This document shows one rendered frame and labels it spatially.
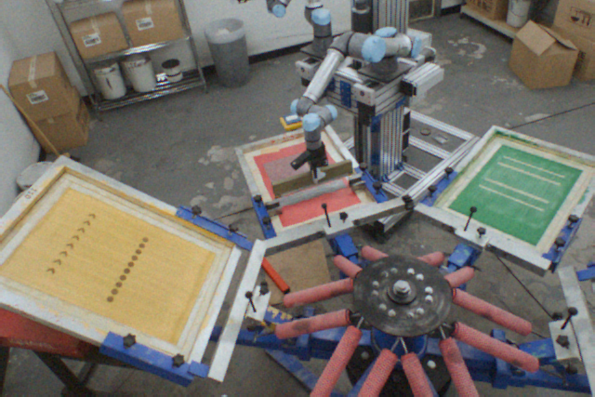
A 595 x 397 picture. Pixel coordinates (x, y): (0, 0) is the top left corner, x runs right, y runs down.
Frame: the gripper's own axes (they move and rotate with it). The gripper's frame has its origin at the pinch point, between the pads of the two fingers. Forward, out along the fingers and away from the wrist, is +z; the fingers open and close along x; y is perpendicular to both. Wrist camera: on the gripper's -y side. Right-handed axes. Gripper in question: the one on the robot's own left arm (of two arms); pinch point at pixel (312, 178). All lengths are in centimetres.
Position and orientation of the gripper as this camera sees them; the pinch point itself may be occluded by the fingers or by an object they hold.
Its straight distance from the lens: 219.3
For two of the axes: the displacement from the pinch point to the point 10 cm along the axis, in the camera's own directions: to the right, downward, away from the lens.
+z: 1.1, 7.6, 6.5
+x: -3.1, -5.9, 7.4
